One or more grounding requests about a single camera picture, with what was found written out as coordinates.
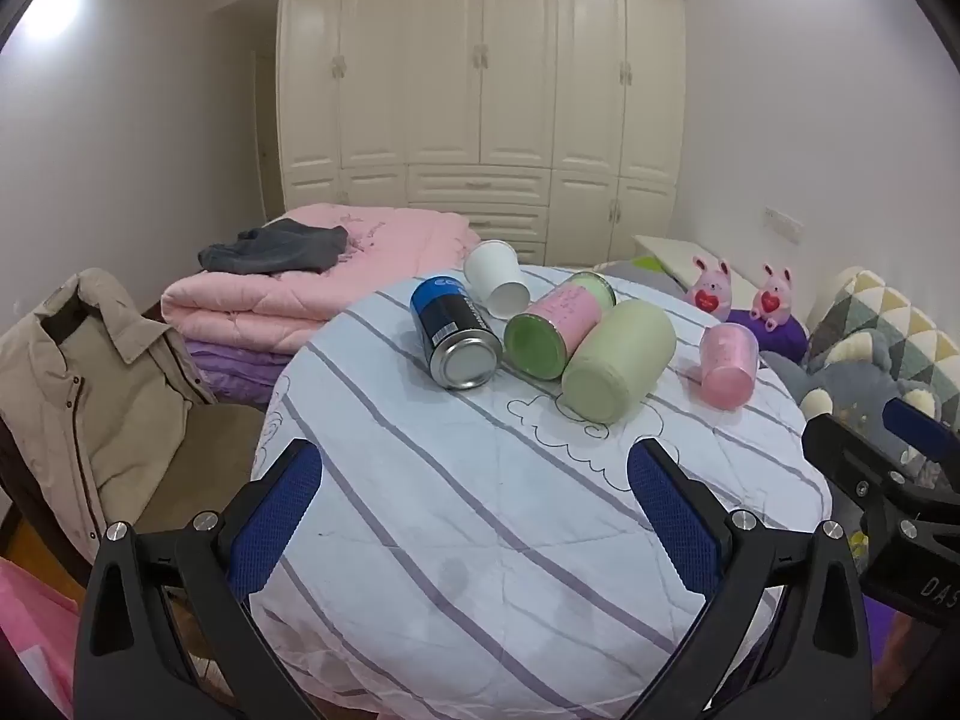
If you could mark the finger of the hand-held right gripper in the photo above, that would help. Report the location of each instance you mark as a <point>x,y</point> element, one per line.
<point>847,457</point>
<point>911,414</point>

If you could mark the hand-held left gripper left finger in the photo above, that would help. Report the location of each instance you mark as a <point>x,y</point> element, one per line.
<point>276,517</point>

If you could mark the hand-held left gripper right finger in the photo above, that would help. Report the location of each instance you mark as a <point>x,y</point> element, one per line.
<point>671,517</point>

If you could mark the small pink cup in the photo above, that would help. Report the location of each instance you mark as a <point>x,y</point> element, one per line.
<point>727,360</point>

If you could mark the light green cup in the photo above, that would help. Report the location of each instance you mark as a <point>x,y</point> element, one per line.
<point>622,352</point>

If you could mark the pink cup with green inside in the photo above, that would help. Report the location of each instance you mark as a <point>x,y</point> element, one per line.
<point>564,311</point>

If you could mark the white paper cup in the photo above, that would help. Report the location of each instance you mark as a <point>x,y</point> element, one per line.
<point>491,270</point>

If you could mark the grey plush toy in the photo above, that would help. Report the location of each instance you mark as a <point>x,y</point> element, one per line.
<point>847,382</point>

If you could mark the triangle patterned pillow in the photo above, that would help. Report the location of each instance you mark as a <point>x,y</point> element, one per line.
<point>892,322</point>

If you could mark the purple cushion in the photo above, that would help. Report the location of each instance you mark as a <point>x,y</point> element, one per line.
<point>784,341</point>

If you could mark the purple blanket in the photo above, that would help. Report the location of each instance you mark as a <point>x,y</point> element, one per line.
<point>232,367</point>

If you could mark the pink bunny plush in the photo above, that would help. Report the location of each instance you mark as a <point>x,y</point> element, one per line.
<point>711,289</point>
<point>774,300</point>

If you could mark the striped white tablecloth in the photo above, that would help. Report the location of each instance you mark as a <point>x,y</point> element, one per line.
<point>450,510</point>

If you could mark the folded pink quilt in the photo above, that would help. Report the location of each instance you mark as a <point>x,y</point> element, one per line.
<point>300,296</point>

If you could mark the beige jacket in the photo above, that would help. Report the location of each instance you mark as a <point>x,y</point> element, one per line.
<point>82,382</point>

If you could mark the blue and black can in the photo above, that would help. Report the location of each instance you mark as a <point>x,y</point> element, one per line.
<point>450,322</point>

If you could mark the white pillow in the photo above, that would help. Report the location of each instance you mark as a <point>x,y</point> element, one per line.
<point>675,255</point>

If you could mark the grey garment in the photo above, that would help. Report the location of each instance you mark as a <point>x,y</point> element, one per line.
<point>270,251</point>

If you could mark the pink bag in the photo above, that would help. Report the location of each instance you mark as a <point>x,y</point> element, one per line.
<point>34,637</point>

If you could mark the cream wardrobe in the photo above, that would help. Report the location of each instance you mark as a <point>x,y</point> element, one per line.
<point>480,75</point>

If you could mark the white wall outlet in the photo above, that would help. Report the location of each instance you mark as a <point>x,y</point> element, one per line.
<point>782,220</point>

